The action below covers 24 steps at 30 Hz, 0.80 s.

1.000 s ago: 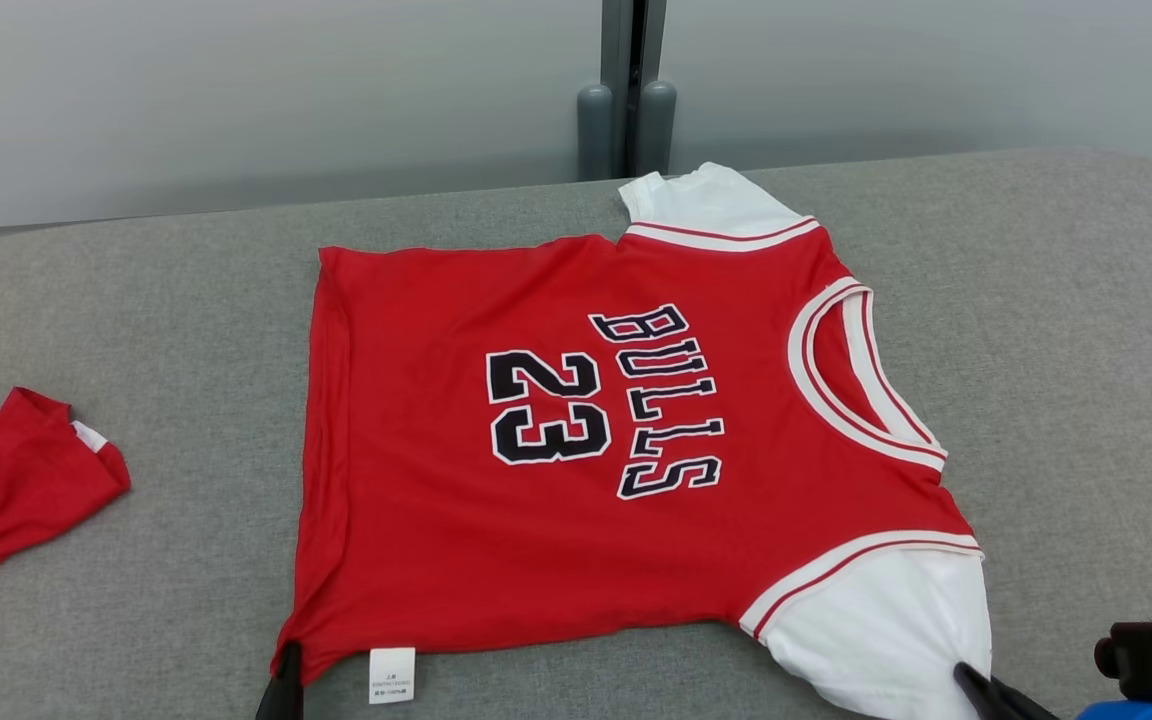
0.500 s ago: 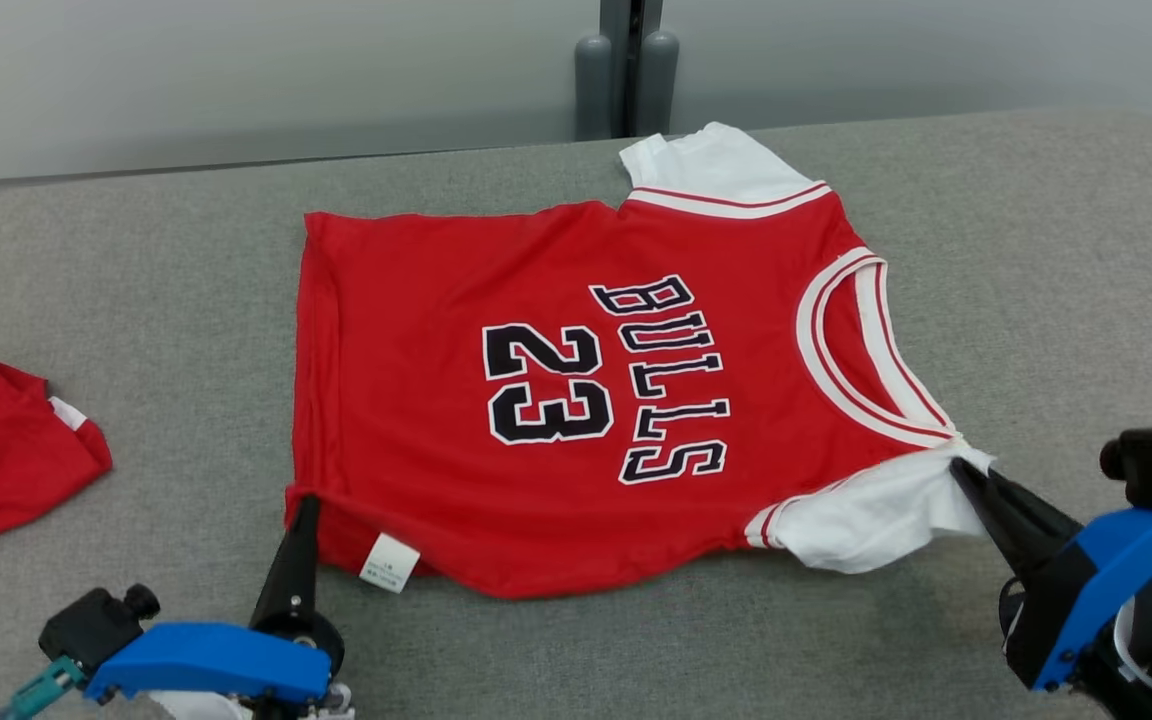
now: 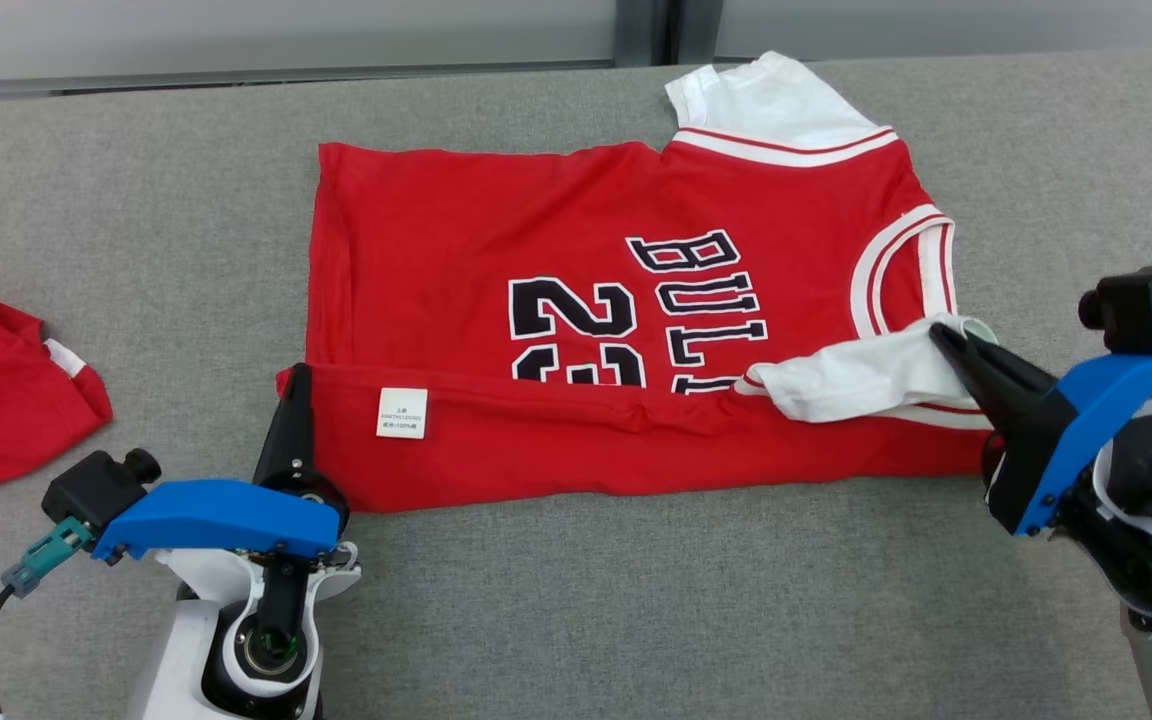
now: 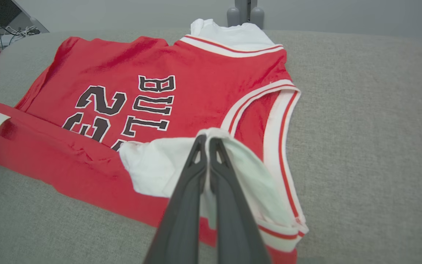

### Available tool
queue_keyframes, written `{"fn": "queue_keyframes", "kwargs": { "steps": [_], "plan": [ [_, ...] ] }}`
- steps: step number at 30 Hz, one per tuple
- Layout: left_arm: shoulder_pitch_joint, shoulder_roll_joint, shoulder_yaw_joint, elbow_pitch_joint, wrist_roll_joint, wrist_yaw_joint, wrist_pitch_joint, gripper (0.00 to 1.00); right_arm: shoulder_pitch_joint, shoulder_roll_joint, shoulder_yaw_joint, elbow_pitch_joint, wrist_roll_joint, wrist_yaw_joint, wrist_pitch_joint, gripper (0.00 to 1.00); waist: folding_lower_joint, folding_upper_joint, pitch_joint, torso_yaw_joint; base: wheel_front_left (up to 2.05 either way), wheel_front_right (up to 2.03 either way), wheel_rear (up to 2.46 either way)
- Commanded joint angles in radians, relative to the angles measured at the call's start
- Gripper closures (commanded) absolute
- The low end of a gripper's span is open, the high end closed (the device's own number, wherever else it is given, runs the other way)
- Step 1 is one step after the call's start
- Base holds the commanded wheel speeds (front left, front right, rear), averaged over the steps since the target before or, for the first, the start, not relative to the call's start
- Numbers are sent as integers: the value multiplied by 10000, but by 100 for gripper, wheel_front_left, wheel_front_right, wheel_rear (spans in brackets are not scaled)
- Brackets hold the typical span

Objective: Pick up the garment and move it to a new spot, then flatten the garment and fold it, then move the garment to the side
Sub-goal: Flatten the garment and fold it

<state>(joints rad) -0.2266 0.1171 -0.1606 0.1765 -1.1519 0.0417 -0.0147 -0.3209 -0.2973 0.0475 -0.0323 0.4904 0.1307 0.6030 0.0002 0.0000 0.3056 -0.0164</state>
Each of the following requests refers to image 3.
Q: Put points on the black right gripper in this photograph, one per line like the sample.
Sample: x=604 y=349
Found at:
x=1021 y=470

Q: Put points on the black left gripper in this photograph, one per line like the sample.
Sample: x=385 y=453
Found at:
x=324 y=492

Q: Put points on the red Bulls basketball jersey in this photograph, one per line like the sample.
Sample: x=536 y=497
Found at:
x=486 y=230

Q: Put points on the red shorts with white stripe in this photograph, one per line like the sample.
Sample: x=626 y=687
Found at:
x=6 y=400

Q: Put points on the blue right camera mount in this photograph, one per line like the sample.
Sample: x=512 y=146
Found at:
x=1106 y=400

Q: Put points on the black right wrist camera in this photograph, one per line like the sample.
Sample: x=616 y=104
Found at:
x=1146 y=305

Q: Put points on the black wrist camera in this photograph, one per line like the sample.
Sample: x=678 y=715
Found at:
x=1146 y=305
x=96 y=490

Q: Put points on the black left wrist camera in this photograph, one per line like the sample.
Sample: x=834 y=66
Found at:
x=96 y=490

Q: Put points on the grey metal wall post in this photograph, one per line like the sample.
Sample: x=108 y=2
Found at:
x=648 y=30

